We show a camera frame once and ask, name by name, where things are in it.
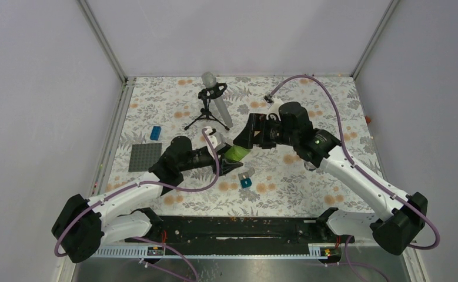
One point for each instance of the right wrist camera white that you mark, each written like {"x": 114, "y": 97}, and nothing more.
{"x": 273, "y": 111}

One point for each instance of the white cable duct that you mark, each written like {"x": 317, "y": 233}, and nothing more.
{"x": 219, "y": 250}

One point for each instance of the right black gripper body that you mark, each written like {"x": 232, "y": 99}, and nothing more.
{"x": 272, "y": 132}

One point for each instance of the grey microphone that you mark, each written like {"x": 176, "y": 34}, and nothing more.
{"x": 209, "y": 80}

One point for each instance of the black microphone tripod stand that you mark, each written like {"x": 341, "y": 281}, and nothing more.
{"x": 206, "y": 95}

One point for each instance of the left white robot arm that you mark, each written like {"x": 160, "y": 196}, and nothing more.
{"x": 86, "y": 224}

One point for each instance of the white cap pill bottle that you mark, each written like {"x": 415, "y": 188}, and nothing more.
{"x": 309, "y": 166}

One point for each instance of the blue lego brick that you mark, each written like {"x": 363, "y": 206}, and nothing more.
{"x": 155, "y": 133}

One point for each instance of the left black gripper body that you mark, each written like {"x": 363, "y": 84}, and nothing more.
{"x": 208, "y": 160}

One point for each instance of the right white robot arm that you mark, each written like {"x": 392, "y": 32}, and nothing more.
{"x": 396, "y": 217}

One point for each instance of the green pill bottle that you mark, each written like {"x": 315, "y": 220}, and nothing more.
{"x": 236, "y": 153}

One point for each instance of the grey lego baseplate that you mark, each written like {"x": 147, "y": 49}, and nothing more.
{"x": 143, "y": 156}

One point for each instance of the floral table mat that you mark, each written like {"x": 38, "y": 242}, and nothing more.
{"x": 281, "y": 186}

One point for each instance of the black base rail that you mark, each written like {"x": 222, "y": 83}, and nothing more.
{"x": 182, "y": 230}

